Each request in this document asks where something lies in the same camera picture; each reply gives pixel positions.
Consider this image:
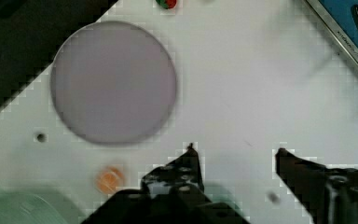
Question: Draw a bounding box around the orange slice toy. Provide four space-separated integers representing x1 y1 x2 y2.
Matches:
96 166 124 194

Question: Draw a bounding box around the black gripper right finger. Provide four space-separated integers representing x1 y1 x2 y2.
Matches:
275 148 358 224

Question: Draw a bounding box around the strawberry toy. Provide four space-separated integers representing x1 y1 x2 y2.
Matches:
156 0 177 9

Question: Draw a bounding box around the round grey plate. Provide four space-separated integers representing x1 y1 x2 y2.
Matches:
50 21 177 145

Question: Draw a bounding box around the green bowl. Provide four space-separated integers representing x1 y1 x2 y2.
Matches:
0 188 85 224

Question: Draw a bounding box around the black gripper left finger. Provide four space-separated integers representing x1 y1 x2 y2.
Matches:
82 145 249 224

